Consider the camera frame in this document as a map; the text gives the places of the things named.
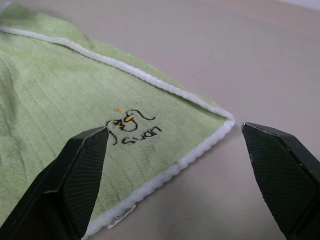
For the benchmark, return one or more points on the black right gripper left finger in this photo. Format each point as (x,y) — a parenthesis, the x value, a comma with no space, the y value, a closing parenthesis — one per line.
(75,180)

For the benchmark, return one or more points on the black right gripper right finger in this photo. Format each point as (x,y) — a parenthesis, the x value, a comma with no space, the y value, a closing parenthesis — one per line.
(282,180)

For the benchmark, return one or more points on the green towel with white trim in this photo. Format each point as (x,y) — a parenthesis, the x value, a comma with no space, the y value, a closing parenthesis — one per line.
(62,87)

